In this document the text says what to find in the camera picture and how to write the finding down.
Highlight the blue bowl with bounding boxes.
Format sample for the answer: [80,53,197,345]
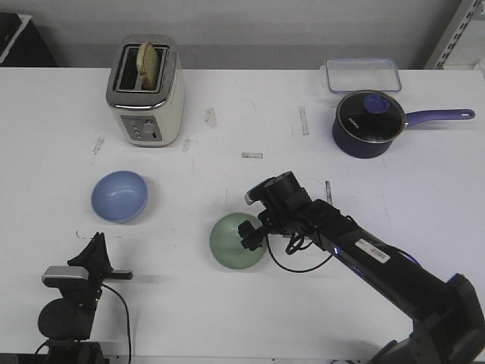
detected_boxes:
[91,171,149,224]

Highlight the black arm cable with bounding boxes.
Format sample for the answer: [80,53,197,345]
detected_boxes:
[264,227,336,274]
[101,283,133,364]

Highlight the glass pot lid blue knob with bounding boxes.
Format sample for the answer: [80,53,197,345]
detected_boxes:
[336,90,405,143]

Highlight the green bowl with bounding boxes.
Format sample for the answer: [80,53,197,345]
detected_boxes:
[209,212,267,269]

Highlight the dark blue saucepan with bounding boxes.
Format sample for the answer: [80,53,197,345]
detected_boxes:
[332,108,475,159]

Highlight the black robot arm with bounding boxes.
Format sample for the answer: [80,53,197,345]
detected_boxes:
[238,171,484,363]
[37,232,133,363]

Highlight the slice of toast bread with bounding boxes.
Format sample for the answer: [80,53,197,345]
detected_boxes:
[136,42,159,90]

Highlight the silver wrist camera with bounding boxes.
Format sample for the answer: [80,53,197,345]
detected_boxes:
[244,177,274,206]
[41,265,89,288]

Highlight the cream and chrome toaster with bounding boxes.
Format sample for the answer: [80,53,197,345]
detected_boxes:
[106,34,185,147]

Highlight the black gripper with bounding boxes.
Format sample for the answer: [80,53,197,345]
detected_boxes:
[60,232,133,303]
[238,171,311,251]

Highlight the grey metal shelf upright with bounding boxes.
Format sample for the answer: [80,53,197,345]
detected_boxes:
[423,0,484,71]

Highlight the clear plastic food container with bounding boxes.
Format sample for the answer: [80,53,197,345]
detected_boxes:
[321,58,402,94]

